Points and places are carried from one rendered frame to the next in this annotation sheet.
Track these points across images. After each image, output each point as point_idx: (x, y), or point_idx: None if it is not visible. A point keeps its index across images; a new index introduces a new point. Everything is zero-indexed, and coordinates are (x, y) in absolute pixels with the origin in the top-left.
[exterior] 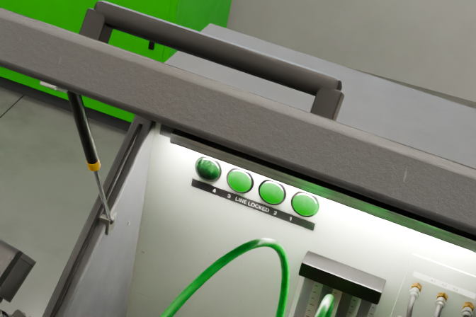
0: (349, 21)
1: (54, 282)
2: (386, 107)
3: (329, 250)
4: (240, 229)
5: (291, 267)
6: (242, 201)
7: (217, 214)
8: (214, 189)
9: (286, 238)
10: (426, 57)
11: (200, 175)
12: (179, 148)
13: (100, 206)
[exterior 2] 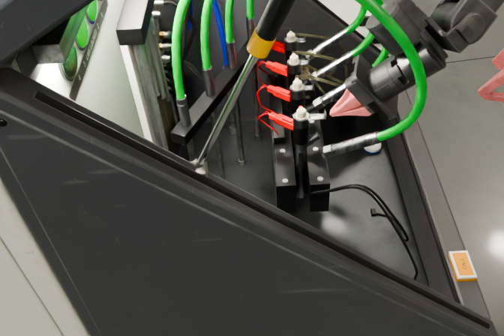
0: None
1: None
2: None
3: (116, 8)
4: (101, 86)
5: (120, 64)
6: (88, 52)
7: (91, 100)
8: (79, 76)
9: (109, 41)
10: None
11: (73, 76)
12: (46, 77)
13: (190, 172)
